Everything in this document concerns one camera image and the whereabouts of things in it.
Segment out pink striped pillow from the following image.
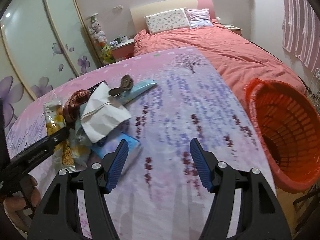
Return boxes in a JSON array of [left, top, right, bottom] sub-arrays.
[[184, 8, 213, 28]]

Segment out pink striped curtain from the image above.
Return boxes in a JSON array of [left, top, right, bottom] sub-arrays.
[[283, 0, 319, 72]]

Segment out pink floral tablecloth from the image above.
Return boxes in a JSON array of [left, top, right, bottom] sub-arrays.
[[7, 47, 274, 239]]

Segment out sliding wardrobe with flower decals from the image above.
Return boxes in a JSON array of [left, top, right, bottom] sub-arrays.
[[1, 0, 100, 131]]

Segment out blue tissue packet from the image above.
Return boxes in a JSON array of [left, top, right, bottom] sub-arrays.
[[90, 132, 144, 176]]

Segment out white paper tissue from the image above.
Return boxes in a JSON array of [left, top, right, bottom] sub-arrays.
[[81, 82, 132, 143]]

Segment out pink bedside table left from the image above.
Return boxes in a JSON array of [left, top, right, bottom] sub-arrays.
[[112, 38, 135, 61]]

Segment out brown copper scrunchie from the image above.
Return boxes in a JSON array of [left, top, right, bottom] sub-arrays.
[[62, 89, 91, 124]]

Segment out yellow snack wrapper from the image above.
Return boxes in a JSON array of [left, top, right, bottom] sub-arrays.
[[43, 99, 76, 172]]

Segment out bed with coral duvet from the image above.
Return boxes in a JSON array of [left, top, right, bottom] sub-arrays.
[[130, 0, 306, 107]]

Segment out stack of plush toys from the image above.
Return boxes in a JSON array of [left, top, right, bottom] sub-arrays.
[[88, 14, 116, 64]]

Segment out white floral pillow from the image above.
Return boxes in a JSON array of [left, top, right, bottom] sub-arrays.
[[144, 8, 190, 35]]

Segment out person's left hand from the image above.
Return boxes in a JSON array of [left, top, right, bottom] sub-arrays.
[[3, 176, 41, 232]]

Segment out orange plastic trash basket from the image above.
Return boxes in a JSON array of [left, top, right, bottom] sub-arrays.
[[245, 78, 319, 193]]

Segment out brown hair claw clip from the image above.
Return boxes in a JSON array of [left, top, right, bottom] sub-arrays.
[[109, 74, 133, 96]]

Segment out light blue cosmetic tube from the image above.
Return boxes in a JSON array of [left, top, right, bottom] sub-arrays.
[[116, 79, 157, 105]]

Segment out bedside table right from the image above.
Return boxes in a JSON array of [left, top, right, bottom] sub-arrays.
[[223, 24, 242, 36]]

